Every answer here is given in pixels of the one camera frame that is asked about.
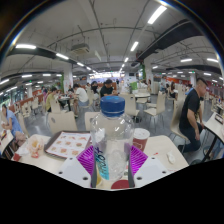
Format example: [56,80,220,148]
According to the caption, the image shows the red paper cup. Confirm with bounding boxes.
[132,127,151,153]

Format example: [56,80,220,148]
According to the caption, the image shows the dark-edged beige table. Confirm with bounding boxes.
[203,112,224,158]
[0,129,18,159]

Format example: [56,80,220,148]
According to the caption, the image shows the beige chair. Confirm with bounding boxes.
[47,110,78,135]
[169,99,188,141]
[119,93,140,118]
[84,111,101,132]
[143,91,167,126]

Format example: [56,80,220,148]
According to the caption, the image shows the clear blue-capped water bottle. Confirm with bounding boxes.
[89,95,135,189]

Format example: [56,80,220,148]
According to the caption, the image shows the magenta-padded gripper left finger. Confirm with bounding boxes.
[56,144,96,190]

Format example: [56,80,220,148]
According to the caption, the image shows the person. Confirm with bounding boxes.
[71,83,89,114]
[178,77,208,154]
[0,103,27,141]
[99,78,116,98]
[45,87,59,113]

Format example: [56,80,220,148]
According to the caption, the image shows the ceiling air conditioner unit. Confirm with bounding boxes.
[70,43,91,56]

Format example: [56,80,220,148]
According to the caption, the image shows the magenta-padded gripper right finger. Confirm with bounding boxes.
[128,145,174,189]

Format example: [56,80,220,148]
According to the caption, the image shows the brown food tray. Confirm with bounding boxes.
[43,130,93,160]

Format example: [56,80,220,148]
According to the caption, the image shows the ceiling lights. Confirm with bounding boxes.
[0,4,224,96]

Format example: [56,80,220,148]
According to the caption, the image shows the small red case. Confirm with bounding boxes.
[11,152,22,162]

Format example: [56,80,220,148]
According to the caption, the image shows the clear food wrapper bag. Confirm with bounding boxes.
[25,134,45,158]

